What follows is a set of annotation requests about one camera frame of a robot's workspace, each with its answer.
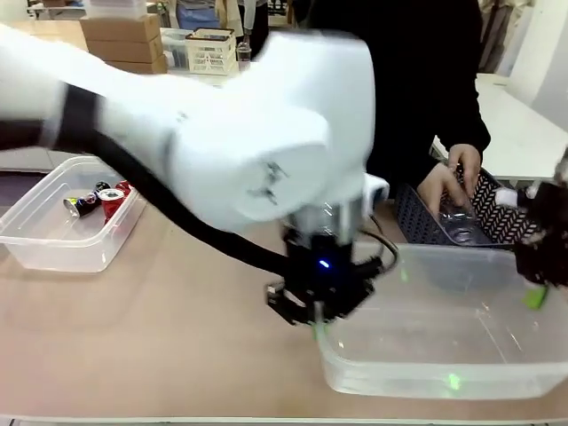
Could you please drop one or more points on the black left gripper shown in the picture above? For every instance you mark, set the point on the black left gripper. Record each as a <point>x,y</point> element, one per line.
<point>328,270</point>

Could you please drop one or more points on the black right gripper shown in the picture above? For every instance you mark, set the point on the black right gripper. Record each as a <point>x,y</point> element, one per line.
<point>548,239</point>

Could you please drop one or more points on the clear plastic bottle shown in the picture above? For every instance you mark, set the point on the clear plastic bottle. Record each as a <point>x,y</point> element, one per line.
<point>457,222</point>

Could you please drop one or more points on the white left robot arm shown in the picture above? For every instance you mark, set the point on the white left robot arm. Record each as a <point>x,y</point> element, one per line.
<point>266,133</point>

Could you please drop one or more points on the black woven plastic basket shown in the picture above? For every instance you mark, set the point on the black woven plastic basket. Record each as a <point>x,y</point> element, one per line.
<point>497,217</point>

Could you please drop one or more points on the person's right hand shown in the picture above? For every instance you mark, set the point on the person's right hand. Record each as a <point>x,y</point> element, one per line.
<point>439,188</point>

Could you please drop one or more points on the person's left hand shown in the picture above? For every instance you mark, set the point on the person's left hand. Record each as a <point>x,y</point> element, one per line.
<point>468,160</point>

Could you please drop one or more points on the large clear plastic container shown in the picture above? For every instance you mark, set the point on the large clear plastic container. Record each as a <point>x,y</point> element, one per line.
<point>444,319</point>

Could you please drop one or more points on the white table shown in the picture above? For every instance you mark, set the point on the white table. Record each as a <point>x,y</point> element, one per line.
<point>515,115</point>

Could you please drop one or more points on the person in black clothing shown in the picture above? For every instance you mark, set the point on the person in black clothing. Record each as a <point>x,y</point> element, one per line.
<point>421,89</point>

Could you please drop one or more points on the red drink can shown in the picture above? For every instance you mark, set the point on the red drink can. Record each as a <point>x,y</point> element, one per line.
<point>113,204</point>

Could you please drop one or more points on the clear bottle with dark cap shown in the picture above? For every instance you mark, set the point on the clear bottle with dark cap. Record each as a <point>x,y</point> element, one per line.
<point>243,53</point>

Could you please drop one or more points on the black crushed drink can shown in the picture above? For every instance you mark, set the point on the black crushed drink can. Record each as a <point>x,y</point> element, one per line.
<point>82,206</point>

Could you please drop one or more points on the cream plastic crate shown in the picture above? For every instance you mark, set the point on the cream plastic crate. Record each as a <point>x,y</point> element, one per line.
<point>210,51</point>

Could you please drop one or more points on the small clear plastic container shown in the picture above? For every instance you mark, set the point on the small clear plastic container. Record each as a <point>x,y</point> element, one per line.
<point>53,248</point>

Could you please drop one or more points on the clear storage box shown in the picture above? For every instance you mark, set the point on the clear storage box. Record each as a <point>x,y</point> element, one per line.
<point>174,46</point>

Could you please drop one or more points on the brown cardboard box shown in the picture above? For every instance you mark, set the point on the brown cardboard box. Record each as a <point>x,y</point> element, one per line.
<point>142,66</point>
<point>126,49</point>
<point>120,27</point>

